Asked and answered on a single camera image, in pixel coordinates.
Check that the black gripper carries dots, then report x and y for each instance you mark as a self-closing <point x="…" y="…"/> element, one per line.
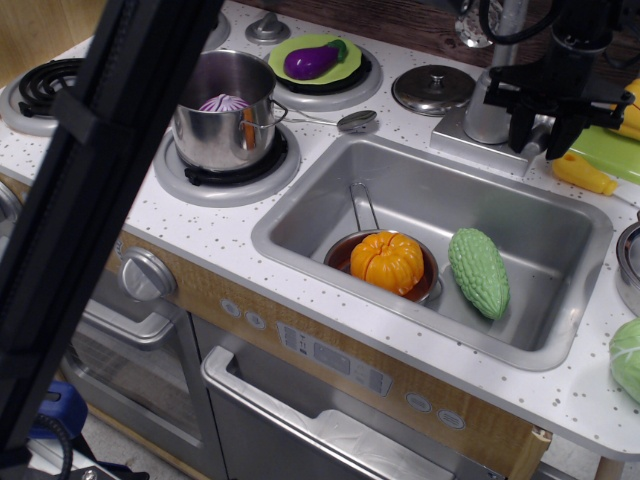
<point x="561" y="84"/>

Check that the silver faucet lever handle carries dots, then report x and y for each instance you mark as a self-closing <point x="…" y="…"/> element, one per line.
<point x="538" y="138"/>

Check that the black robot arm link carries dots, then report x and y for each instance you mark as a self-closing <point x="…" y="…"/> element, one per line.
<point x="110" y="123"/>

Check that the silver toy faucet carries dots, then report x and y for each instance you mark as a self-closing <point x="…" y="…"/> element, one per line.
<point x="479" y="132"/>

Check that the green cutting board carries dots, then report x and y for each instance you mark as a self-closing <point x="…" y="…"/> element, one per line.
<point x="609" y="152"/>

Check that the yellow toy bell pepper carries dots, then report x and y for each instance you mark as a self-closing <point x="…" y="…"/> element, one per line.
<point x="630" y="126"/>

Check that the steel pot lid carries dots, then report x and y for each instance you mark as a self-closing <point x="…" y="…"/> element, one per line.
<point x="433" y="90"/>

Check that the perforated metal skimmer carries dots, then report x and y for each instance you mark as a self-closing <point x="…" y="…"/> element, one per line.
<point x="468" y="25"/>

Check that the silver sink basin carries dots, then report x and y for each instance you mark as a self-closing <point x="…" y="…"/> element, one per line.
<point x="553" y="247"/>

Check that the green toy bitter gourd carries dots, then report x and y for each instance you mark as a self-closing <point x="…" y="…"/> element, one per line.
<point x="479" y="272"/>

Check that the steel pot at right edge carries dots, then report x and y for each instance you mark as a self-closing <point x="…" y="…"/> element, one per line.
<point x="627" y="279"/>

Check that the back right stove burner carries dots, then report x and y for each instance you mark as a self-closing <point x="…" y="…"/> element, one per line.
<point x="350" y="91"/>

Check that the stove burner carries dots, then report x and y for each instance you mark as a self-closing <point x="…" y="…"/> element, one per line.
<point x="350" y="91"/>
<point x="26" y="102"/>
<point x="218" y="34"/>
<point x="231" y="188"/>

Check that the silver metal spoon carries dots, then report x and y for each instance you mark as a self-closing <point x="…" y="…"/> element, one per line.
<point x="347" y="124"/>

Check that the small steel saucepan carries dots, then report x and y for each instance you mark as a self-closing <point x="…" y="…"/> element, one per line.
<point x="338" y="256"/>

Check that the green plate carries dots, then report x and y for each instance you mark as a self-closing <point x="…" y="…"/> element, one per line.
<point x="278" y="53"/>

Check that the orange toy pumpkin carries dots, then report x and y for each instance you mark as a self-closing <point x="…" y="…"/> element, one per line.
<point x="389" y="260"/>

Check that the green toy cabbage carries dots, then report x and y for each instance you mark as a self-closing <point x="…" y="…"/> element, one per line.
<point x="624" y="358"/>

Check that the purple toy eggplant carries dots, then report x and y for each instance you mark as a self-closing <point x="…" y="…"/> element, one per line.
<point x="313" y="62"/>

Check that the silver stove top knob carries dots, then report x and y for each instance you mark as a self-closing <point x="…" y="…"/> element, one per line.
<point x="268" y="30"/>

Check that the front right stove burner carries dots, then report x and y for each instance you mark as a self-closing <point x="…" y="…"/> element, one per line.
<point x="231" y="188"/>

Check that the stainless steel pot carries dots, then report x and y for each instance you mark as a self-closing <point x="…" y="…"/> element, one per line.
<point x="226" y="141"/>

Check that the purple toy onion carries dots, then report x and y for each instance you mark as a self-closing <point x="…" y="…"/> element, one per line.
<point x="224" y="103"/>

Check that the back left stove burner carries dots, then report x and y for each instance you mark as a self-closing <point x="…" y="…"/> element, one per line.
<point x="218" y="34"/>

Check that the toy dishwasher door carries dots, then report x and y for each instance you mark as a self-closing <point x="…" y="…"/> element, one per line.
<point x="275" y="421"/>

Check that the silver oven knob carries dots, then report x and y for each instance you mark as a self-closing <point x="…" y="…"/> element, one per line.
<point x="144" y="277"/>

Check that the toy oven door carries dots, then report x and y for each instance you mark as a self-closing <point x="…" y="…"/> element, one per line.
<point x="137" y="365"/>

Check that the front left stove burner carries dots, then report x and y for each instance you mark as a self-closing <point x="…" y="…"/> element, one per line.
<point x="26" y="102"/>

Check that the silver left edge knob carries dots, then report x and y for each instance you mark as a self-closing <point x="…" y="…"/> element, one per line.
<point x="10" y="205"/>

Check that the blue device with cable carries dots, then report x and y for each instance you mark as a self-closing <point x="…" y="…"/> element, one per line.
<point x="56" y="438"/>

